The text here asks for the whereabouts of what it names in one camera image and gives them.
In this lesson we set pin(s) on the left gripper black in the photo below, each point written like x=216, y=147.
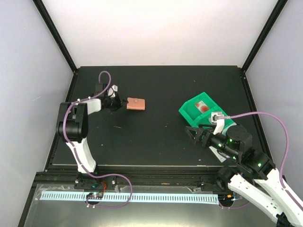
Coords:
x=120, y=104

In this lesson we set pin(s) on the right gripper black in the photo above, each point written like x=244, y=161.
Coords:
x=200, y=131

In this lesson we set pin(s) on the pink leather card holder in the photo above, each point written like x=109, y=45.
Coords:
x=135, y=104

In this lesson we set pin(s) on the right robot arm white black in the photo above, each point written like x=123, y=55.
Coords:
x=256, y=177

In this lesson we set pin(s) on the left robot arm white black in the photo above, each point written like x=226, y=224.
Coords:
x=73, y=125

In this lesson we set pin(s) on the red circle card in bin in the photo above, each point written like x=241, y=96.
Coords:
x=202, y=107

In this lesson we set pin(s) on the green bin far compartment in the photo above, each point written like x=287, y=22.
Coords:
x=193, y=116

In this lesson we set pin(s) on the right controller board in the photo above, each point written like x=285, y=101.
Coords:
x=227, y=197

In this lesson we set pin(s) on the controller board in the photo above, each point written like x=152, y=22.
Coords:
x=94, y=196
x=227, y=197

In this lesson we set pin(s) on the left controller board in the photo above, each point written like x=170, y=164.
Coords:
x=94, y=196

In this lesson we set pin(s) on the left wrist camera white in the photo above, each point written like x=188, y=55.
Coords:
x=112, y=91

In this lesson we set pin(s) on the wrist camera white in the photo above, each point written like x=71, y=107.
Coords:
x=219, y=124
x=112, y=91

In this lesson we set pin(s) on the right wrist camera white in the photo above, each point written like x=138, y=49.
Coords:
x=219, y=124

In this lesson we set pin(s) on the left black frame post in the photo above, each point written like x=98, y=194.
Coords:
x=55, y=33

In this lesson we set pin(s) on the black frame post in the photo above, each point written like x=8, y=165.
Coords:
x=274, y=15
x=55, y=33

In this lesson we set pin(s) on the black aluminium rail front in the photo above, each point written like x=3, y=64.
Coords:
x=190, y=176

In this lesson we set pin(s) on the white slotted cable duct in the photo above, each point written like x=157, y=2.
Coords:
x=134, y=197

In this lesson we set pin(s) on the right black frame post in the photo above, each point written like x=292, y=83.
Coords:
x=274, y=15

